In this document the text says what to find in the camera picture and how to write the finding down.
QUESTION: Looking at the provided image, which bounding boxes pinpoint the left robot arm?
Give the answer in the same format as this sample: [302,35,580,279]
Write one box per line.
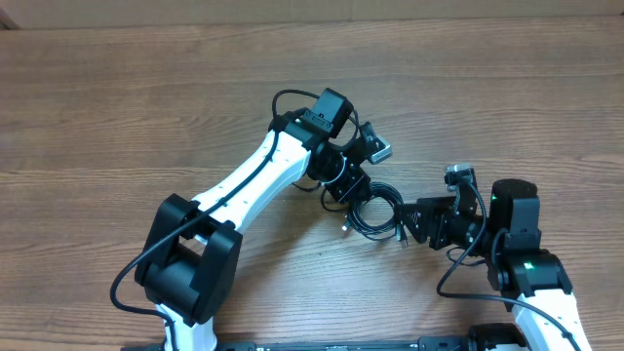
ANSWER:
[130,88,392,350]

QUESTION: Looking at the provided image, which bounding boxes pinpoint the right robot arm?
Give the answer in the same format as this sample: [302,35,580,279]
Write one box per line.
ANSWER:
[397,175,590,350]

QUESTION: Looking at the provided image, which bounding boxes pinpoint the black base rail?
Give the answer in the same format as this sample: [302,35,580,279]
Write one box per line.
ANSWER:
[121,333,488,351]

